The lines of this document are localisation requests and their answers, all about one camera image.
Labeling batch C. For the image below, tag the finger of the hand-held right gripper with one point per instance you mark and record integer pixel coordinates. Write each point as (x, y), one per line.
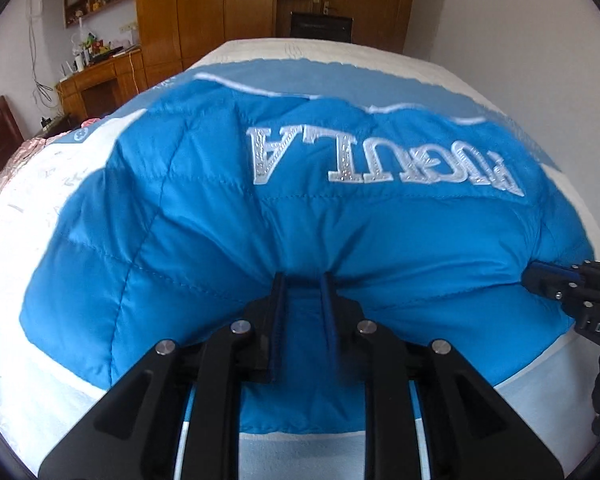
(550, 279)

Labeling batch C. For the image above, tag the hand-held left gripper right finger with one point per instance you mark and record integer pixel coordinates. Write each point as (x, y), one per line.
(330, 320)

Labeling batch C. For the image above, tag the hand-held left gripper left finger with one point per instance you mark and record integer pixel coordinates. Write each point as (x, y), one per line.
(275, 330)

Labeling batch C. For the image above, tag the blue quilted jacket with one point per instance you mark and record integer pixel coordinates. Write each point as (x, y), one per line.
(205, 220)

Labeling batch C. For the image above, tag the bed with light blue blanket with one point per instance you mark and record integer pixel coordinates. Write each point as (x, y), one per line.
(20, 350)

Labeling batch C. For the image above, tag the wooden desk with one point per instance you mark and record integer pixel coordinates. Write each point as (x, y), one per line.
(100, 85)

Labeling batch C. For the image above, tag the pink floral quilt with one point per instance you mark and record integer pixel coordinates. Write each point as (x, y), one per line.
(15, 165)

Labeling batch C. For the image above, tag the wooden wardrobe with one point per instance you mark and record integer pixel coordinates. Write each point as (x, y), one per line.
(220, 10)

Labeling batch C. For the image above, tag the dark brown headboard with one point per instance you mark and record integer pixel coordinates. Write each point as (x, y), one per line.
(0, 140)

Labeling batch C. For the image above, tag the wooden shelf with books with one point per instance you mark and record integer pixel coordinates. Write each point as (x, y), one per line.
(100, 0)

